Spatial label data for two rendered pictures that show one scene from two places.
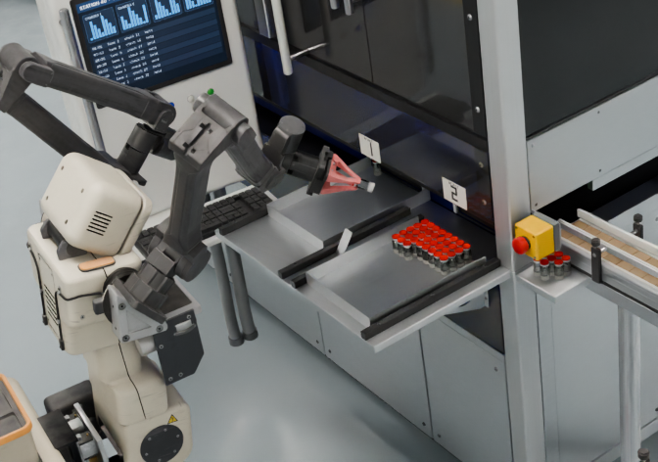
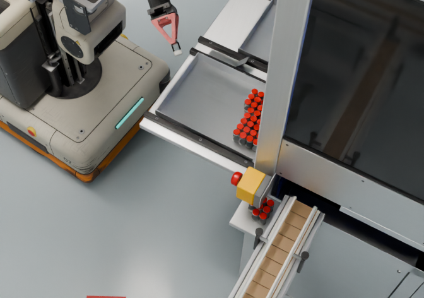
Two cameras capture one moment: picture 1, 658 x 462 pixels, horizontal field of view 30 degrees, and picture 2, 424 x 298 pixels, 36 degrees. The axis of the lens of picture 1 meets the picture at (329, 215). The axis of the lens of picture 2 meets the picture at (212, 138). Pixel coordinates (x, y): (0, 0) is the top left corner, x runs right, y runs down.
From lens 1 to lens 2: 2.09 m
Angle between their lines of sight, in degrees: 48
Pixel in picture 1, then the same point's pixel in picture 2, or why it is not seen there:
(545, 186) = (293, 172)
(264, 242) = (239, 14)
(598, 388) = (308, 281)
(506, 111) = (266, 108)
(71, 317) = not seen: outside the picture
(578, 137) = (335, 176)
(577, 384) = not seen: hidden behind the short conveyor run
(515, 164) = (266, 141)
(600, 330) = (320, 265)
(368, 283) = (209, 95)
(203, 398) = not seen: hidden behind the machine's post
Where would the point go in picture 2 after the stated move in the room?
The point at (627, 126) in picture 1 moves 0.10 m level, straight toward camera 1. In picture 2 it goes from (390, 211) to (353, 220)
